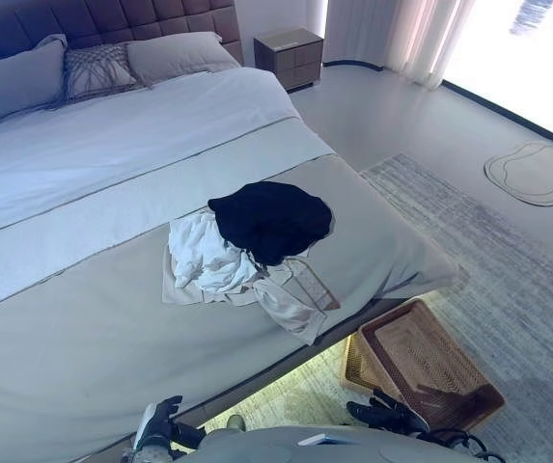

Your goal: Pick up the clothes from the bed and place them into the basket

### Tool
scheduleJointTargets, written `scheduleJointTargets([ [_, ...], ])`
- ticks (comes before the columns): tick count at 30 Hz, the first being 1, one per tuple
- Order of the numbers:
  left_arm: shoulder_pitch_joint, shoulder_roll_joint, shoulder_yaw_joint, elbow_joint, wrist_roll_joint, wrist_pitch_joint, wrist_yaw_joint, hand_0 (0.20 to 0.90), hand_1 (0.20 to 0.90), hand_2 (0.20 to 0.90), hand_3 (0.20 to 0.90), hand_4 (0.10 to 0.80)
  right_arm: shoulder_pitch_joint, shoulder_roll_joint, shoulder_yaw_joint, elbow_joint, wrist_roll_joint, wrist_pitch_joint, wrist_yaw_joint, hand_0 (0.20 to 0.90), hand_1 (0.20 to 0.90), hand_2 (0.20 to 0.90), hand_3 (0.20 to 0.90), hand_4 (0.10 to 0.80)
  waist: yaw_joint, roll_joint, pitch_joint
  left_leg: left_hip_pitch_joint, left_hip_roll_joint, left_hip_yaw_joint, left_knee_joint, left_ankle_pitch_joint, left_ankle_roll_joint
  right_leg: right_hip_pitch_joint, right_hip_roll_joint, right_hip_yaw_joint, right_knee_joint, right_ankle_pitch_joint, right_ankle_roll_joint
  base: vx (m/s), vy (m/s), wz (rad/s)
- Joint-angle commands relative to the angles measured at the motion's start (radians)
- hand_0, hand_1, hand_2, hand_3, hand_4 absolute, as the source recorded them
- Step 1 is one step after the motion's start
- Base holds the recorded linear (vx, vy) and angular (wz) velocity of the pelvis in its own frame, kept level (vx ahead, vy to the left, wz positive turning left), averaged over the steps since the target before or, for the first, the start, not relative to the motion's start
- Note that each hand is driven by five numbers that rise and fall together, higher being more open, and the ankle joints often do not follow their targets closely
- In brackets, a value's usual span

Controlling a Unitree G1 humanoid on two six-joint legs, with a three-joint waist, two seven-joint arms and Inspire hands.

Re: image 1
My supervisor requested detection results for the beige shirt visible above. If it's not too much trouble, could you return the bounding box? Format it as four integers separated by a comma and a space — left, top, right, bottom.
161, 240, 343, 346

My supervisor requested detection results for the brown wooden nightstand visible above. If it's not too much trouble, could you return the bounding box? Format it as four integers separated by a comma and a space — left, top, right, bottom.
253, 27, 325, 93

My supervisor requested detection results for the brown padded headboard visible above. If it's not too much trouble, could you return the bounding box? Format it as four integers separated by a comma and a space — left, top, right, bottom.
0, 0, 244, 68

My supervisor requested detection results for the grey striped area rug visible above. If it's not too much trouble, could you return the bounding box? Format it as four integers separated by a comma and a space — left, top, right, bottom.
174, 152, 553, 463

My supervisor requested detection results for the small beige floor mat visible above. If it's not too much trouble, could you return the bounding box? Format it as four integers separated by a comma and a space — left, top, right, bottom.
484, 141, 553, 207

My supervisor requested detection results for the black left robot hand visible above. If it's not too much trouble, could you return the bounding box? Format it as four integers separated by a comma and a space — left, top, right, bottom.
133, 395, 184, 448

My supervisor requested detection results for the white duvet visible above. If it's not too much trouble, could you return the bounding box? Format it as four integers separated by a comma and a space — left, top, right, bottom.
0, 65, 338, 242

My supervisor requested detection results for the brown wicker basket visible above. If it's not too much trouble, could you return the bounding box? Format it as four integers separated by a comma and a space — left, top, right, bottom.
341, 297, 507, 433

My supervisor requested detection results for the plain beige pillow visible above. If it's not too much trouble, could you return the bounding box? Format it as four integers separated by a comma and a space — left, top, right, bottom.
124, 31, 241, 88

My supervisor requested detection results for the black garment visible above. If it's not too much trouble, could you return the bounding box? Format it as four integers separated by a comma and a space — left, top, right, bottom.
207, 180, 334, 267

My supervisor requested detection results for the patterned decorative cushion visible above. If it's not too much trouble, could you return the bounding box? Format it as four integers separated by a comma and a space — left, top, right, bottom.
61, 41, 154, 102

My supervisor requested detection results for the white garment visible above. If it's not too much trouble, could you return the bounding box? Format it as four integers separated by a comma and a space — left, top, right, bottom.
167, 211, 270, 293

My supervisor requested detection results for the bed with beige cover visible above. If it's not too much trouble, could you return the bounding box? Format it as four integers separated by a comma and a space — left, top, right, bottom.
0, 65, 470, 463

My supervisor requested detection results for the grey robot torso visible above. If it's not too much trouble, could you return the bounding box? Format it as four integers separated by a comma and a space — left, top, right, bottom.
193, 423, 480, 463

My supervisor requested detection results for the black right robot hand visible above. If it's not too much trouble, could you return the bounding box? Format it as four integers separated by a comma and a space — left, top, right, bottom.
346, 388, 431, 435

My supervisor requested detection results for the large grey pillow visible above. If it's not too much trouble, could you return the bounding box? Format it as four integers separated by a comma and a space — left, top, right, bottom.
0, 33, 69, 131

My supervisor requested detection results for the white sheer curtain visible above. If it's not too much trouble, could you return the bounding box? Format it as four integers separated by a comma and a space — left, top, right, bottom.
323, 0, 475, 91

